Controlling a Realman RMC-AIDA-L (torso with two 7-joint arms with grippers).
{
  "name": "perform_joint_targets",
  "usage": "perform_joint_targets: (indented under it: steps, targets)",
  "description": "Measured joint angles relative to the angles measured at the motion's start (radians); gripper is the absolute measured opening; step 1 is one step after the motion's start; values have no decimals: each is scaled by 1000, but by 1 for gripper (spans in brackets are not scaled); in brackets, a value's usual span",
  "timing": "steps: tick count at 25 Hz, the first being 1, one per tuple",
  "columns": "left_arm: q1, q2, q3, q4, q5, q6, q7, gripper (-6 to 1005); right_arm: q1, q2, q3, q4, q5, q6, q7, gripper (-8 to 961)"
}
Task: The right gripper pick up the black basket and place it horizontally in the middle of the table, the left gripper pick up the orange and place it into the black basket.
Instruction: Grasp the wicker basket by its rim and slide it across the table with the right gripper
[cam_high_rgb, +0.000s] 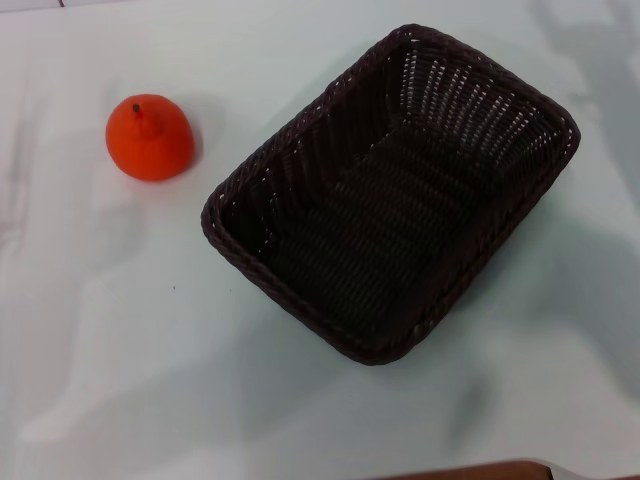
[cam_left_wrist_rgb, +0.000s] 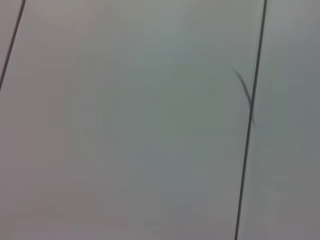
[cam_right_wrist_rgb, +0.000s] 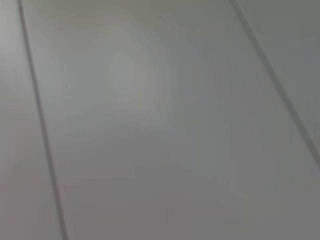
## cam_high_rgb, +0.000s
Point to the dark brown woven basket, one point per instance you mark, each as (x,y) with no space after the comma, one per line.
(390,225)

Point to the orange toy fruit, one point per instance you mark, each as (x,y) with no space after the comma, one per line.
(152,145)

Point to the white tablecloth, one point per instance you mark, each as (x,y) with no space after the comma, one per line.
(150,350)

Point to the brown board edge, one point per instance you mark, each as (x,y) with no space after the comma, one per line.
(475,472)

